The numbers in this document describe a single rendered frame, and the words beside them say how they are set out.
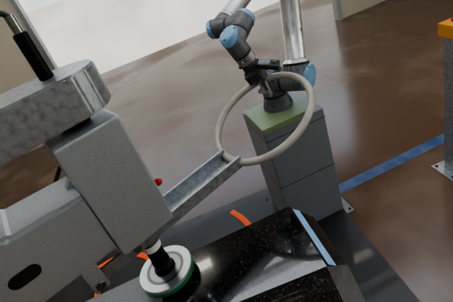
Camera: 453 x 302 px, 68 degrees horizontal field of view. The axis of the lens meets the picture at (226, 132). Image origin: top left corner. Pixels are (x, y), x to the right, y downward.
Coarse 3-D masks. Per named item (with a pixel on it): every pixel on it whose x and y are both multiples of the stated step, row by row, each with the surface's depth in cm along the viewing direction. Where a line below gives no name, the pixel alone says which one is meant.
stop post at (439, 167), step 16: (448, 32) 190; (448, 48) 197; (448, 64) 202; (448, 80) 207; (448, 96) 213; (448, 112) 218; (448, 128) 224; (448, 144) 230; (448, 160) 237; (448, 176) 236
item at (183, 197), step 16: (208, 160) 139; (224, 160) 143; (192, 176) 136; (208, 176) 138; (224, 176) 131; (176, 192) 132; (192, 192) 132; (208, 192) 128; (176, 208) 121; (192, 208) 125; (128, 256) 113; (112, 272) 110; (96, 288) 104
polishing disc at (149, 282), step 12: (168, 252) 137; (180, 252) 135; (144, 264) 135; (180, 264) 129; (144, 276) 130; (156, 276) 128; (168, 276) 126; (180, 276) 124; (144, 288) 125; (156, 288) 123; (168, 288) 122
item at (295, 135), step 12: (288, 72) 149; (240, 96) 162; (312, 96) 132; (228, 108) 161; (312, 108) 129; (216, 132) 155; (300, 132) 126; (216, 144) 149; (288, 144) 125; (228, 156) 140; (264, 156) 128
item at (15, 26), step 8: (8, 16) 83; (8, 24) 84; (16, 24) 85; (16, 32) 85; (24, 32) 86; (16, 40) 85; (24, 40) 86; (32, 40) 88; (24, 48) 86; (32, 48) 87; (24, 56) 88; (32, 56) 88; (40, 56) 89; (32, 64) 88; (40, 64) 89; (40, 72) 90; (48, 72) 91; (40, 80) 91
